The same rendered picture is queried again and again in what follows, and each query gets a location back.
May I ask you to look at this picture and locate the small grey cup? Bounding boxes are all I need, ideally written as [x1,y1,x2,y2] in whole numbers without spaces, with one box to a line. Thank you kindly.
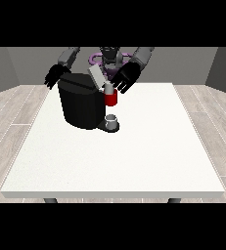
[105,113,118,129]

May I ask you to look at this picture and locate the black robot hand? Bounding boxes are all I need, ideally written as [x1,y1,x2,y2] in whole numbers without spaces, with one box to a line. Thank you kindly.
[44,63,71,91]
[110,61,142,95]

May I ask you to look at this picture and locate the red pod holder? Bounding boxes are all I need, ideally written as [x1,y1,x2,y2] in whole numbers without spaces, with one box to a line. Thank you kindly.
[104,88,118,107]

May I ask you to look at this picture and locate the small grey coffee pod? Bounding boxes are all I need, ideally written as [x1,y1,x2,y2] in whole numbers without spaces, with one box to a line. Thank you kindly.
[104,81,114,95]

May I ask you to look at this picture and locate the black coffee machine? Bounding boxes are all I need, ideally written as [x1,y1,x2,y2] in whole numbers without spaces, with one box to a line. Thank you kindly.
[57,72,120,134]

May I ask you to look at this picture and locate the pale grey machine lid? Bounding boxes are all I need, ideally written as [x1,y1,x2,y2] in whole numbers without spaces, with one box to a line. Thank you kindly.
[87,63,108,90]

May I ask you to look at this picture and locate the grey robot trunk purple rings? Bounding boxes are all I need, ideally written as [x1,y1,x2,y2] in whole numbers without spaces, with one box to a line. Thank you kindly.
[88,47,134,83]

